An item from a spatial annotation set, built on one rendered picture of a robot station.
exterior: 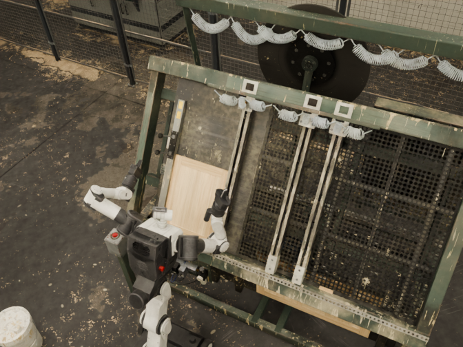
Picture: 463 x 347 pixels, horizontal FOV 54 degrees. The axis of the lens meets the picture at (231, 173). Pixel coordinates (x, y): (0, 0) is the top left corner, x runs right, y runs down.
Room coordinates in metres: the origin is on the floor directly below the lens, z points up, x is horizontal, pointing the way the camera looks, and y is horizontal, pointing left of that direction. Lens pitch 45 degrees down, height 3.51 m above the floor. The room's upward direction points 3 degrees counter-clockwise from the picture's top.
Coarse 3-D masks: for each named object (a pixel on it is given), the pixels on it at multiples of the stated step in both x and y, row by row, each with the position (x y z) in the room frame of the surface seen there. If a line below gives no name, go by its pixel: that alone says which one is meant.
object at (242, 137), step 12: (240, 96) 2.37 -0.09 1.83; (240, 108) 2.32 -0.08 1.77; (240, 120) 2.31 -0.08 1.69; (240, 132) 2.27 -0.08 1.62; (240, 144) 2.22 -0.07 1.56; (240, 156) 2.18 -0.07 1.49; (240, 168) 2.17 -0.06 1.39; (228, 180) 2.10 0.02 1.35; (228, 192) 2.08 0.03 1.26; (228, 216) 1.98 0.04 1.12
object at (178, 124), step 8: (184, 104) 2.55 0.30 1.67; (176, 112) 2.53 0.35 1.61; (184, 112) 2.53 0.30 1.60; (176, 120) 2.50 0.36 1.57; (176, 128) 2.47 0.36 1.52; (176, 144) 2.41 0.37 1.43; (176, 152) 2.39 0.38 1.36; (168, 160) 2.35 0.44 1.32; (168, 168) 2.32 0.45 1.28; (168, 176) 2.29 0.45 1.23; (168, 184) 2.26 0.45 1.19; (160, 200) 2.20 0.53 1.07
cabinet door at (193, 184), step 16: (176, 160) 2.35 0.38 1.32; (192, 160) 2.31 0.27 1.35; (176, 176) 2.28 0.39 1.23; (192, 176) 2.25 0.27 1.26; (208, 176) 2.21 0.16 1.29; (224, 176) 2.17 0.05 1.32; (176, 192) 2.22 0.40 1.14; (192, 192) 2.18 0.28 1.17; (208, 192) 2.14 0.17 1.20; (176, 208) 2.15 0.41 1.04; (192, 208) 2.11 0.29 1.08; (176, 224) 2.08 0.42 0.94; (192, 224) 2.04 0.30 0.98; (208, 224) 2.00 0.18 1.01
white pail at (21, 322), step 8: (8, 312) 1.78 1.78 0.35; (16, 312) 1.78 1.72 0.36; (24, 312) 1.78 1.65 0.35; (0, 320) 1.72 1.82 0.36; (8, 320) 1.71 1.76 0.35; (16, 320) 1.71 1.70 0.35; (24, 320) 1.71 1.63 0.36; (32, 320) 1.76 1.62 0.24; (0, 328) 1.65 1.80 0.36; (8, 328) 1.65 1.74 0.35; (16, 328) 1.63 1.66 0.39; (24, 328) 1.64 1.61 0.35; (32, 328) 1.69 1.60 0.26; (0, 336) 1.59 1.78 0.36; (8, 336) 1.59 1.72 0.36; (16, 336) 1.58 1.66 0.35; (24, 336) 1.59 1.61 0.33; (32, 336) 1.65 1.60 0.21; (40, 336) 1.72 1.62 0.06; (0, 344) 1.53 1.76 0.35; (8, 344) 1.53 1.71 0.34; (16, 344) 1.55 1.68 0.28; (24, 344) 1.58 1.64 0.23; (32, 344) 1.61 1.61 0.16; (40, 344) 1.66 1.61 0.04
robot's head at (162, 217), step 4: (156, 212) 1.78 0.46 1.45; (160, 212) 1.78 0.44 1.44; (164, 212) 1.77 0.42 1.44; (168, 212) 1.77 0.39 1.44; (172, 212) 1.80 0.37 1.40; (156, 216) 1.76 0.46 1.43; (160, 216) 1.76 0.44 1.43; (164, 216) 1.76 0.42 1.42; (168, 216) 1.75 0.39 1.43; (160, 220) 1.75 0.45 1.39; (164, 220) 1.76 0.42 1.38; (160, 224) 1.73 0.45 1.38; (164, 224) 1.74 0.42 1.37
